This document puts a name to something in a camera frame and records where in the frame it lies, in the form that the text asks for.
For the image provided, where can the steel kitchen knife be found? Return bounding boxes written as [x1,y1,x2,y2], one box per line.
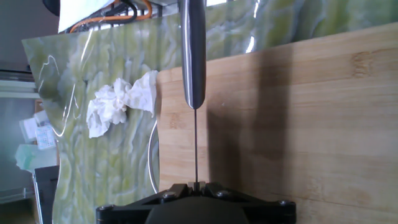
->
[178,0,208,192]

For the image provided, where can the green marble pattern mat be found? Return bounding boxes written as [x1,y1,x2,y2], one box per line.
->
[21,0,398,224]

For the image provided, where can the bamboo cutting board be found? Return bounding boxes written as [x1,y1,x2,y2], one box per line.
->
[155,22,398,224]

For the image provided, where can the crumpled white tissue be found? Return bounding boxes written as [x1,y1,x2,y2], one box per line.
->
[86,70,159,139]

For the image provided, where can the white sheet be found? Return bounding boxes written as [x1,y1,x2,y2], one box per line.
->
[58,0,116,34]

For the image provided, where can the white wire loop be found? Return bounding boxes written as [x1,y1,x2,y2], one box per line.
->
[147,119,160,194]

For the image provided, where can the pale plastic boxes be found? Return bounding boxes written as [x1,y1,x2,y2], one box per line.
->
[15,110,59,174]

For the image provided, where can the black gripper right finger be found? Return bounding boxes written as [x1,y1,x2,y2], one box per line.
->
[201,182,296,224]

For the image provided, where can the orange cable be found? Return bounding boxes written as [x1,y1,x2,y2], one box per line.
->
[68,0,153,34]

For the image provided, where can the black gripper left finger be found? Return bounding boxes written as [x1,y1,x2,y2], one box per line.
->
[95,182,192,224]

